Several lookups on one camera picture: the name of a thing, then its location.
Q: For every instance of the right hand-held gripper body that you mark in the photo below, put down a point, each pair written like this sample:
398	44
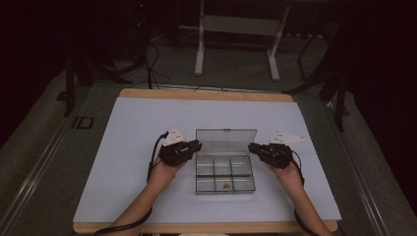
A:
277	155

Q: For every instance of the black metal stand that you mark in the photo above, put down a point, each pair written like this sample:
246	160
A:
341	98
70	85

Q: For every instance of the white metal stand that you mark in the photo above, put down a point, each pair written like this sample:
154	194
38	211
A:
241	24

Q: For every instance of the clear plastic compartment box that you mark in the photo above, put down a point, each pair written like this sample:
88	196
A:
224	170

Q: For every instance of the person's left hand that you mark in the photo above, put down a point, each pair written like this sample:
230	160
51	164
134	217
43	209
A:
164	173

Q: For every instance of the white table mat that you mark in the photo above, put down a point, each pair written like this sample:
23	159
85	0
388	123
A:
131	131

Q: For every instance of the small brown item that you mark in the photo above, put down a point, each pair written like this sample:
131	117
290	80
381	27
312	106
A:
226	186

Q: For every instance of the person's right hand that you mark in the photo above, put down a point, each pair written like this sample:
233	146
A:
288	177

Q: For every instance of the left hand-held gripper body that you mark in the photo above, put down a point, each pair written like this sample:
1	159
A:
172	154

